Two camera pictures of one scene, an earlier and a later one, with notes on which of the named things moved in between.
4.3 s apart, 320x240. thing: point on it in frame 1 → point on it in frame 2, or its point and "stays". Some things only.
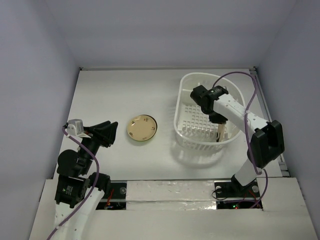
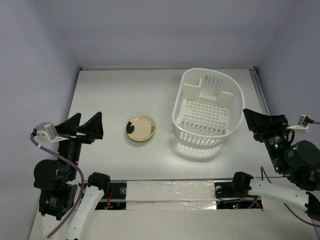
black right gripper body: (218, 118) → (268, 127)
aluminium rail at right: (281, 159) stays
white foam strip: (170, 195) stays
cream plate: (221, 129) → (145, 127)
